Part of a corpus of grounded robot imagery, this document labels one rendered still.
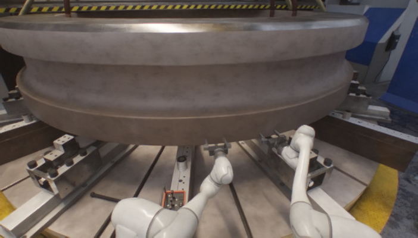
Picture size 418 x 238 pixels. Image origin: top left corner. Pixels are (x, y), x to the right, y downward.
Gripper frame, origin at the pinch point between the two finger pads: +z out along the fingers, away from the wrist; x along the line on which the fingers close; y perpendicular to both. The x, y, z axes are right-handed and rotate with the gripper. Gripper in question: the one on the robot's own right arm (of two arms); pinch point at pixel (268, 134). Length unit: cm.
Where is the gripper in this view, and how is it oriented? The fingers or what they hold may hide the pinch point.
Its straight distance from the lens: 166.1
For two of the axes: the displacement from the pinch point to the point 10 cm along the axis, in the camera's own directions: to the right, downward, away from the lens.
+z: -3.0, -4.3, 8.5
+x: 9.5, -1.4, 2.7
